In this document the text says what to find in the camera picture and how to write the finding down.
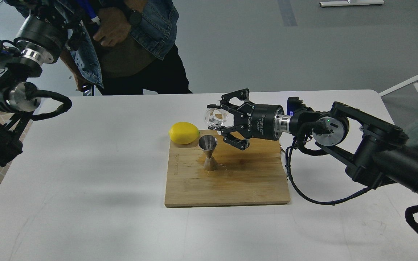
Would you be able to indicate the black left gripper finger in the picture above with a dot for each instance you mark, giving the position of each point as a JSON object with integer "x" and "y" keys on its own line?
{"x": 59, "y": 13}

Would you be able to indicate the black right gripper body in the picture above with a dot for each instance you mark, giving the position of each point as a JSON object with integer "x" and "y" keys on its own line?
{"x": 258, "y": 120}

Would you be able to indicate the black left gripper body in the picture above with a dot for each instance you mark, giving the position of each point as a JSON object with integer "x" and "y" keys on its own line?
{"x": 39, "y": 42}

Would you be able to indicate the steel double jigger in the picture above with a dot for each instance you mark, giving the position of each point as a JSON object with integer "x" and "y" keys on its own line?
{"x": 207, "y": 144}

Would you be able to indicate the clear glass cup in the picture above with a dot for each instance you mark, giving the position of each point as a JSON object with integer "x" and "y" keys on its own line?
{"x": 215, "y": 117}

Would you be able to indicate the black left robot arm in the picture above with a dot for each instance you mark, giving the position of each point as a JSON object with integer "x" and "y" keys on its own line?
{"x": 22, "y": 98}

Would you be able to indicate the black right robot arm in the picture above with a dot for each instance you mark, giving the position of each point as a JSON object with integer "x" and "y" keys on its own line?
{"x": 373, "y": 150}

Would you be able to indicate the bystander right hand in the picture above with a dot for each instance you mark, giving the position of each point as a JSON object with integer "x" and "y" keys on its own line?
{"x": 82, "y": 83}

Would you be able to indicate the bystander left hand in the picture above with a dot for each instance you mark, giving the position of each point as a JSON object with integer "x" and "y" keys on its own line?
{"x": 113, "y": 29}

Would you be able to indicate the wooden cutting board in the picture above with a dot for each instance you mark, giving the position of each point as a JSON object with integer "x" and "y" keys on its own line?
{"x": 254, "y": 176}

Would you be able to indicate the yellow lemon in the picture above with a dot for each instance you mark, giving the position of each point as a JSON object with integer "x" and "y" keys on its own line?
{"x": 183, "y": 133}

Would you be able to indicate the bystander in denim jacket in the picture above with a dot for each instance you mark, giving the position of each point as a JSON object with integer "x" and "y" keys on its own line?
{"x": 148, "y": 59}

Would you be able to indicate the black smartphone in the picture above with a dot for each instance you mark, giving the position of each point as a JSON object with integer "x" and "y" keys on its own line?
{"x": 88, "y": 90}

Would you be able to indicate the white floor bar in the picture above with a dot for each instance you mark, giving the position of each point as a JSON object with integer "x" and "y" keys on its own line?
{"x": 348, "y": 3}

